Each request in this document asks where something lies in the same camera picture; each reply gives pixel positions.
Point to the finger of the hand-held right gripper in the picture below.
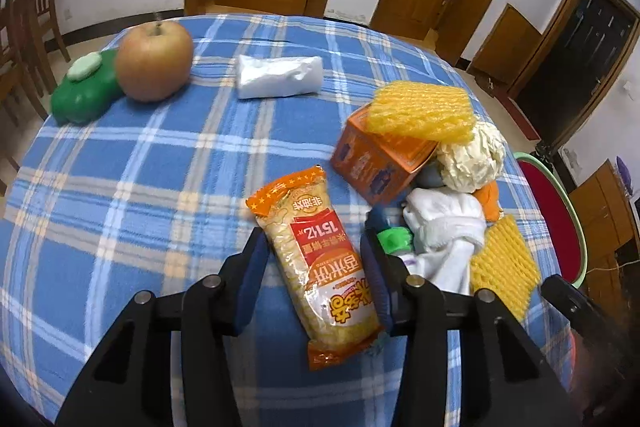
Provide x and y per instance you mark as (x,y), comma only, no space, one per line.
(570,302)

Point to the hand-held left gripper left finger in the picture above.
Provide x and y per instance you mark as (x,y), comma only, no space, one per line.
(252,269)

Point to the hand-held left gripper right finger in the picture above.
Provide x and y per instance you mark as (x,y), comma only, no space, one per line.
(375,272)

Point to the orange rice cracker snack packet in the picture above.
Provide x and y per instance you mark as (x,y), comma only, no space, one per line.
(315,257)

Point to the yellow foam fruit net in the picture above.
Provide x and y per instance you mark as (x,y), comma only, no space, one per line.
(502,267)
(420,112)

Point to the white sock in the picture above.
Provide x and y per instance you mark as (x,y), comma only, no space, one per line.
(445,227)

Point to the red bin with green rim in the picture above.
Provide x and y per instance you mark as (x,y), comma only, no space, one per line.
(550,197)

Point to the white paper ball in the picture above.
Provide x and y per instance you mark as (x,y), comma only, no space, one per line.
(472,157)

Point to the white tissue pack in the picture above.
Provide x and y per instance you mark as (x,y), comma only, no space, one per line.
(277,77)

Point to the green blue plastic toy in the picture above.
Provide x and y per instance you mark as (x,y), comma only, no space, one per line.
(395,239)

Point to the wooden side cabinet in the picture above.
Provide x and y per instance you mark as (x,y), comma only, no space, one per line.
(605,217)

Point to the grey round item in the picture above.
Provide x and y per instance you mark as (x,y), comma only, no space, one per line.
(429,177)

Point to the orange carton box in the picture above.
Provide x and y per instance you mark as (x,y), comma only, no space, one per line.
(372,162)

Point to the small orange item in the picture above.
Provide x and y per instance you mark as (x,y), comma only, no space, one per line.
(489,202)

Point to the blue plaid blanket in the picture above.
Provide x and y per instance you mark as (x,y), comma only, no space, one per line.
(175,157)

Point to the purple item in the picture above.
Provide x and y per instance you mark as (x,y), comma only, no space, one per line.
(623,172)

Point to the dark sneaker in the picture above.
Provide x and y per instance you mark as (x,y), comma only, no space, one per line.
(544,152)

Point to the red doormat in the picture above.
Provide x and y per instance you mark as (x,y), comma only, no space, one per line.
(517,114)

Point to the green toy vegetable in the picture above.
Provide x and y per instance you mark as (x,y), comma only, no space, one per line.
(85,97)

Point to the dark entrance door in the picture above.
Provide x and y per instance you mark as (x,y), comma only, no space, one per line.
(585,57)

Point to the small wooden wall cabinet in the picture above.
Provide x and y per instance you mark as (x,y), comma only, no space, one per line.
(507,42)

